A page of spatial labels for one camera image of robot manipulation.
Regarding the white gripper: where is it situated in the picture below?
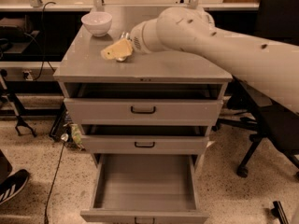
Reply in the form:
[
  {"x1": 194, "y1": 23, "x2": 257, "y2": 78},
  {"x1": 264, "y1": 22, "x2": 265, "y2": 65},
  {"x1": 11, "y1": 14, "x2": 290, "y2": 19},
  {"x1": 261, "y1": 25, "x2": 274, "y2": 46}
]
[{"x1": 101, "y1": 19, "x2": 163, "y2": 60}]

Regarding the silver redbull can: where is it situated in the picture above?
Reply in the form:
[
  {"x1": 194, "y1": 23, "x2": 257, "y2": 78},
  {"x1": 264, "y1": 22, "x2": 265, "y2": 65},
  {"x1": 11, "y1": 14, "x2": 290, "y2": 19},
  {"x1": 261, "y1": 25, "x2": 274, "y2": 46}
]
[{"x1": 116, "y1": 32, "x2": 130, "y2": 63}]

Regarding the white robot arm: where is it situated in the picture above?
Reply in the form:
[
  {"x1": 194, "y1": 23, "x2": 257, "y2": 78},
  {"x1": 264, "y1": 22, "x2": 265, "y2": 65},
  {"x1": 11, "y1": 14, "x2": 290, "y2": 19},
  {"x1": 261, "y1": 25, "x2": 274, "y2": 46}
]
[{"x1": 101, "y1": 7, "x2": 299, "y2": 114}]

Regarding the grey top drawer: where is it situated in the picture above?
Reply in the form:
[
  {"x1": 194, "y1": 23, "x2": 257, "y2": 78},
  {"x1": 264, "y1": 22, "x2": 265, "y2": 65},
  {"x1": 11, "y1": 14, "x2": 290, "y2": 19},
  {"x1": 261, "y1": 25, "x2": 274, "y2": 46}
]
[{"x1": 64, "y1": 98, "x2": 222, "y2": 126}]

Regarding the grey drawer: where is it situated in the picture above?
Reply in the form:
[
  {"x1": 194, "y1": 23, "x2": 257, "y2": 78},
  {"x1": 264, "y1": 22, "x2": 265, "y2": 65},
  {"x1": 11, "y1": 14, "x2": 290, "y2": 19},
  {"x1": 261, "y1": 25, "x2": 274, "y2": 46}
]
[
  {"x1": 81, "y1": 125, "x2": 208, "y2": 154},
  {"x1": 80, "y1": 154, "x2": 208, "y2": 224},
  {"x1": 64, "y1": 98, "x2": 222, "y2": 126}
]

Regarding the grey drawer cabinet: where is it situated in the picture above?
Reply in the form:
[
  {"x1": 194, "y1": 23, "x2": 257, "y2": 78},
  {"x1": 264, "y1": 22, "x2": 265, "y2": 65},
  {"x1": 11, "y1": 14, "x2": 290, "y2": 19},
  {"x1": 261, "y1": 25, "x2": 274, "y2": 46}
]
[{"x1": 53, "y1": 5, "x2": 234, "y2": 224}]

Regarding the grey middle drawer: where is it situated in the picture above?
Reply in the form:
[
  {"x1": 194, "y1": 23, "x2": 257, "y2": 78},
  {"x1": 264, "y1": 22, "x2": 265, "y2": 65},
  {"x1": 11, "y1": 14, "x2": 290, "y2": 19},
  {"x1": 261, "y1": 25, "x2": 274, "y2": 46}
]
[{"x1": 81, "y1": 125, "x2": 208, "y2": 154}]

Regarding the grey bottom drawer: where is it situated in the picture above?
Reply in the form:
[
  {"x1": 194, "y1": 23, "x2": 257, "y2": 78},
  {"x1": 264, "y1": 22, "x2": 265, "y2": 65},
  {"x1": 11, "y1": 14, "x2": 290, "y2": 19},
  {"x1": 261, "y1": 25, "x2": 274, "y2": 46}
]
[{"x1": 80, "y1": 154, "x2": 208, "y2": 224}]

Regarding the white bowl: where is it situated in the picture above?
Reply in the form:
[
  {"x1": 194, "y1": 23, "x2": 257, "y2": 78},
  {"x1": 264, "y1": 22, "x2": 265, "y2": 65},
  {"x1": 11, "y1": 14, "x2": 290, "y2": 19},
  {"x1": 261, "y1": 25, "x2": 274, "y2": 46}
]
[{"x1": 81, "y1": 11, "x2": 112, "y2": 36}]

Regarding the green bag on floor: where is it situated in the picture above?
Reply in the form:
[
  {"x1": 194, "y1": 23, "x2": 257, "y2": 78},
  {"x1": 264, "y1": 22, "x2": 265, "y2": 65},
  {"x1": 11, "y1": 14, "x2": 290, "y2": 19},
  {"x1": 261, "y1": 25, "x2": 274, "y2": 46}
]
[{"x1": 61, "y1": 123, "x2": 85, "y2": 150}]

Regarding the black tripod stand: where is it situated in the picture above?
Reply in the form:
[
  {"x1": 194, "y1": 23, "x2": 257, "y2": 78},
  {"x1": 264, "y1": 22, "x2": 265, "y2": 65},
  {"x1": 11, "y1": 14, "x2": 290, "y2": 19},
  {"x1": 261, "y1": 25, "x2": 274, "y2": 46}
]
[{"x1": 0, "y1": 69, "x2": 36, "y2": 137}]

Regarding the black office chair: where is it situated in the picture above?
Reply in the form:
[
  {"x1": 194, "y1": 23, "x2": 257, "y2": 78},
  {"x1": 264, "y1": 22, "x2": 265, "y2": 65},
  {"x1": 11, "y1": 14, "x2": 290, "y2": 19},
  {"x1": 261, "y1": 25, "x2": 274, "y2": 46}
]
[{"x1": 219, "y1": 0, "x2": 299, "y2": 177}]

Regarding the black striped shoe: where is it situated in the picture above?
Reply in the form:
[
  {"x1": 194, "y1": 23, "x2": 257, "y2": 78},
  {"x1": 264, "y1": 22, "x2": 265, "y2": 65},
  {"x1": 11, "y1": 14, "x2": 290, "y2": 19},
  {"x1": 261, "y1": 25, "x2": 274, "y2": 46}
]
[{"x1": 0, "y1": 169, "x2": 30, "y2": 205}]

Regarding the black bar on floor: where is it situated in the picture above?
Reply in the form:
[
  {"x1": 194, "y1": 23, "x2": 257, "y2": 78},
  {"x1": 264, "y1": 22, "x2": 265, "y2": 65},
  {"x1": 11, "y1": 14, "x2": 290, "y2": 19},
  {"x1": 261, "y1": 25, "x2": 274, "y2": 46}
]
[{"x1": 271, "y1": 201, "x2": 289, "y2": 224}]

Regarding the black hanging cable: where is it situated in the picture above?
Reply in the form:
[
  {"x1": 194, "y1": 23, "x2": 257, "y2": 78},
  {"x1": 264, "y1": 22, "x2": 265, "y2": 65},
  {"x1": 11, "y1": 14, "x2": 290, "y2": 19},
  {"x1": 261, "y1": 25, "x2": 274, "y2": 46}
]
[{"x1": 23, "y1": 1, "x2": 58, "y2": 82}]

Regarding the black floor cable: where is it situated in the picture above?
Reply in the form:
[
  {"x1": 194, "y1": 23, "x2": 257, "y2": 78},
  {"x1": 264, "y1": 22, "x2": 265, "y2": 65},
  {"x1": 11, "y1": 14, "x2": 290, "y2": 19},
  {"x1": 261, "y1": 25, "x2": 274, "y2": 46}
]
[{"x1": 43, "y1": 133, "x2": 70, "y2": 224}]

